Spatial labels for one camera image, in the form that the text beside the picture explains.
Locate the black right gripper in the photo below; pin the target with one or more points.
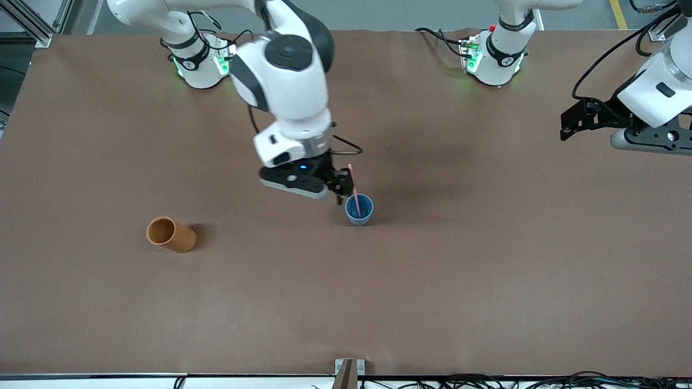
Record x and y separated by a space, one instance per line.
327 172

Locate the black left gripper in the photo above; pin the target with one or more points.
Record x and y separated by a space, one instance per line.
604 112

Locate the pink chopstick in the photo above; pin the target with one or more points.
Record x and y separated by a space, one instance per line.
354 186

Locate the blue cup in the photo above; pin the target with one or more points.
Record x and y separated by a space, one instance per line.
365 216

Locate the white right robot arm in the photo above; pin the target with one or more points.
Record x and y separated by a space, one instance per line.
292 92

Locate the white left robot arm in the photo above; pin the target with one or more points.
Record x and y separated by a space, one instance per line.
657 89

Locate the orange cup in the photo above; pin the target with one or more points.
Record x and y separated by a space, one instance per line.
181 240

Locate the yellow floor tape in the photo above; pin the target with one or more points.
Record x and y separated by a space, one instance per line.
618 13

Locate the brown table cover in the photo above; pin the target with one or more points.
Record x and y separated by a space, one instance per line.
346 297

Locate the aluminium frame post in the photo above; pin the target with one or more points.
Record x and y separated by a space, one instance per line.
38 29
659 32

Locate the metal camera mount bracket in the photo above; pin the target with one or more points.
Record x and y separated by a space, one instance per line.
349 370

